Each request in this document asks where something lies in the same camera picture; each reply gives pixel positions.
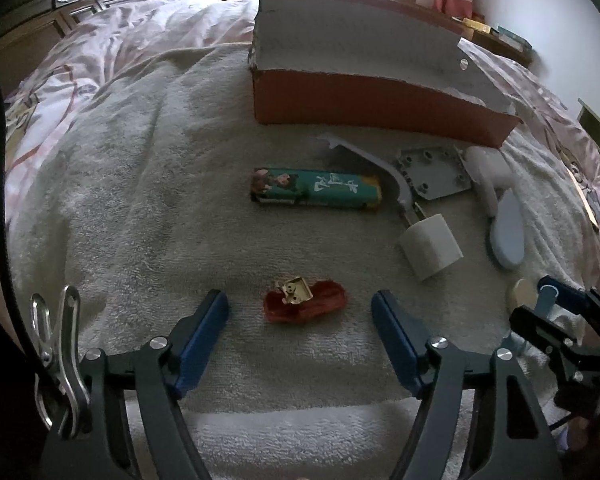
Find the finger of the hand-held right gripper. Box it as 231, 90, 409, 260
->
537, 275, 591, 313
508, 304, 583, 361

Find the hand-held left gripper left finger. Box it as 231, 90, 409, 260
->
45, 289, 230, 480

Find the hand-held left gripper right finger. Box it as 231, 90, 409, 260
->
370, 289, 566, 480

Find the small beige round piece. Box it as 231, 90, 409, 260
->
506, 278, 538, 311

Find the blue-grey oval piece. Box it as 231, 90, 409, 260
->
489, 187, 526, 271

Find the white plastic jar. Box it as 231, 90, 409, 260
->
398, 213, 464, 282

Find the white rounded case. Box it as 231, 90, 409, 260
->
464, 146, 513, 218

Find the green printed packet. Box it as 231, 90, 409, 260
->
250, 166, 383, 211

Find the grey plastic plate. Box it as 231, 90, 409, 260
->
392, 144, 473, 202

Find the grey curved plastic piece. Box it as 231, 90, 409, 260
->
316, 132, 426, 226

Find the orange cardboard box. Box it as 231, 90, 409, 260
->
249, 0, 523, 150

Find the beige towel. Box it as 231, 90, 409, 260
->
7, 42, 600, 480

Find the teal book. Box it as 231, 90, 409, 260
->
490, 25, 533, 54

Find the pink printed blanket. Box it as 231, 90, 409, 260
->
0, 0, 600, 321

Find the dark wooden headboard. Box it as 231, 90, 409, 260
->
0, 0, 168, 91

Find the black cable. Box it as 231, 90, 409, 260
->
0, 62, 48, 376

